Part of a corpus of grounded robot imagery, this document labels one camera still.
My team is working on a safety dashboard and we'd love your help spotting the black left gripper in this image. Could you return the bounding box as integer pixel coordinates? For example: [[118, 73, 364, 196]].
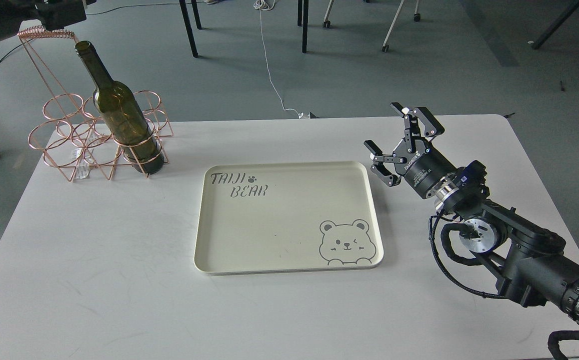
[[0, 0, 88, 41]]

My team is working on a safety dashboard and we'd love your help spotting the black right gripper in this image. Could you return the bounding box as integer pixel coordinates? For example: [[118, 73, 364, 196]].
[[363, 102, 457, 199]]

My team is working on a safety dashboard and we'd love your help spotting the dark green wine bottle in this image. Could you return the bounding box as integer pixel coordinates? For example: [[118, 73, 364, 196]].
[[75, 40, 165, 174]]

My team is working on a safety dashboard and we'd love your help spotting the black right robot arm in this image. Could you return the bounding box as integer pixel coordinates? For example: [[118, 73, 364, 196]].
[[364, 102, 579, 360]]

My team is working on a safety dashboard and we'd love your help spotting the white chair base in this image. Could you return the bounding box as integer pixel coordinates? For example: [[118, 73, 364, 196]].
[[321, 0, 421, 54]]

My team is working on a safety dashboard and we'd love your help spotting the cream bear tray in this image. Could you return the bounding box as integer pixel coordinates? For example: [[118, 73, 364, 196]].
[[194, 161, 384, 275]]

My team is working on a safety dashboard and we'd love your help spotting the black table leg right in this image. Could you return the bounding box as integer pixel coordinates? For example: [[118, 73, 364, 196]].
[[296, 0, 309, 54]]

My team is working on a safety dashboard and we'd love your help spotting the black table leg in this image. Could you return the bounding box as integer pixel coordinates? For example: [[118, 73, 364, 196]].
[[296, 0, 309, 54], [179, 0, 203, 59]]

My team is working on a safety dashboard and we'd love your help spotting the dark table leg far right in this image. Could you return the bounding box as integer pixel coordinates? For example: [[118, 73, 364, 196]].
[[531, 0, 579, 50]]

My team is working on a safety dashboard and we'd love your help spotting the copper wire bottle rack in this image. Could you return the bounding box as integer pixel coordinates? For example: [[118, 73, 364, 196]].
[[18, 25, 174, 182]]

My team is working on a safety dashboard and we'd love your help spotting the white floor cable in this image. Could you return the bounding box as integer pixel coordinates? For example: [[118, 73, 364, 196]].
[[253, 0, 311, 120]]

